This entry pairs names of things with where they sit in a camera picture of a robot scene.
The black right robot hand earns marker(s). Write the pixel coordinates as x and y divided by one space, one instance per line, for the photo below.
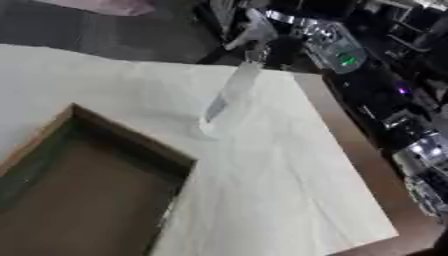
284 50

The pink bag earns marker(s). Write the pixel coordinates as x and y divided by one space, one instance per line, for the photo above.
102 6

